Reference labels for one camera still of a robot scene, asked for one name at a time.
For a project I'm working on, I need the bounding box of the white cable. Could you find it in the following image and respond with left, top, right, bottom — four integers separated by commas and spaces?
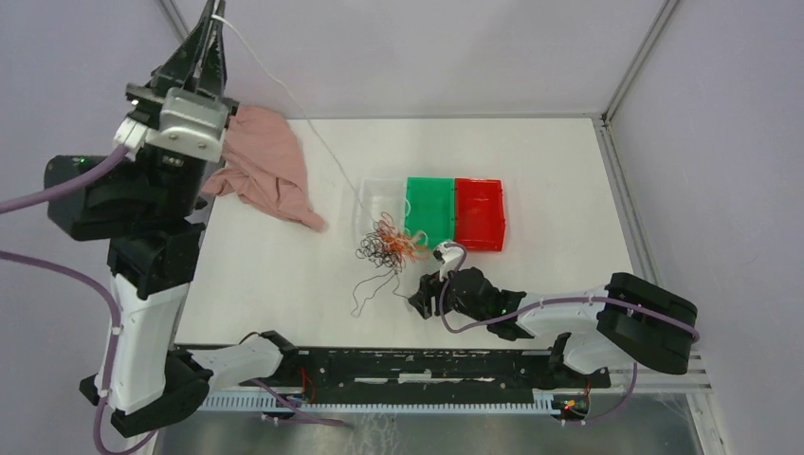
210, 13, 431, 252

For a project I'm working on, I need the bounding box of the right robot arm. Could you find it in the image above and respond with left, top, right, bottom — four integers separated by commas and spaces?
407, 267, 700, 387

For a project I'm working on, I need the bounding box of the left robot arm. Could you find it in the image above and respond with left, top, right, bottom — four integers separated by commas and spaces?
44, 1, 299, 438

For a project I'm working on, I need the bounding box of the black cable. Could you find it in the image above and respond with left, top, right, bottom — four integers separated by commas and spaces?
349, 228, 416, 319

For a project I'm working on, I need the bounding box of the clear plastic bin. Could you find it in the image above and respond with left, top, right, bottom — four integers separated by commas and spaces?
354, 178, 408, 246

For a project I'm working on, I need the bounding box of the orange cable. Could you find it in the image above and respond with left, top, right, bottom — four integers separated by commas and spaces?
374, 211, 433, 265

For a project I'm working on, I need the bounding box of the white slotted cable duct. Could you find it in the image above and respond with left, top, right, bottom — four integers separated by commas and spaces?
198, 391, 559, 416

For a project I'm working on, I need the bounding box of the red plastic bin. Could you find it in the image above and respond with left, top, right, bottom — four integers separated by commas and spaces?
453, 178, 505, 252

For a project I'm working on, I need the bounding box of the green plastic bin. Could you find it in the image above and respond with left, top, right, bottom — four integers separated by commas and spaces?
405, 177, 455, 249

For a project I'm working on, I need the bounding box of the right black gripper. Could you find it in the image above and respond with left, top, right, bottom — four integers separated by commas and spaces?
408, 259, 488, 325

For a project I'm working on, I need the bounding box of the aluminium frame rail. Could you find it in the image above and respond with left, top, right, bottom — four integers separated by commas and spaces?
175, 341, 712, 394

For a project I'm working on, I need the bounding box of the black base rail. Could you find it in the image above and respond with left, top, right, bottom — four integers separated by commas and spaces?
262, 348, 612, 405

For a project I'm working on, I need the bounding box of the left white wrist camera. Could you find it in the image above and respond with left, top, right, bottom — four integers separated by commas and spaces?
113, 87, 230, 166

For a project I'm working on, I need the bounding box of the pink cloth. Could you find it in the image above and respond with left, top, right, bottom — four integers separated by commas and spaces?
201, 105, 325, 232

